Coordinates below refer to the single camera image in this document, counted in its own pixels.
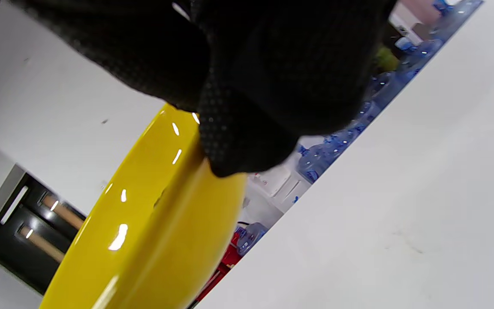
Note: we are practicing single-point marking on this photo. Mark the person's right hand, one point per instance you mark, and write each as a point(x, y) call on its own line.
point(272, 64)

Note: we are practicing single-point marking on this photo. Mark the yellow bowl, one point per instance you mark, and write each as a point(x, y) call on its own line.
point(165, 236)

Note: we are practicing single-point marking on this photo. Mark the row of blue water jugs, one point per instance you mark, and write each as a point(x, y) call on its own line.
point(315, 161)

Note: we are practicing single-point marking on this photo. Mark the white water dispenser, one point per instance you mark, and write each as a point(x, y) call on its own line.
point(272, 184)

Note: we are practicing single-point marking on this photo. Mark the blue water jug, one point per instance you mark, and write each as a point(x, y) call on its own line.
point(250, 238)

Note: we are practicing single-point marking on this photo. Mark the red fire extinguisher cabinet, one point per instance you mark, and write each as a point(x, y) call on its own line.
point(217, 279)

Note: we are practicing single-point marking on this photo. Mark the black door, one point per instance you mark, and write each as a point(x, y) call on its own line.
point(11, 257)

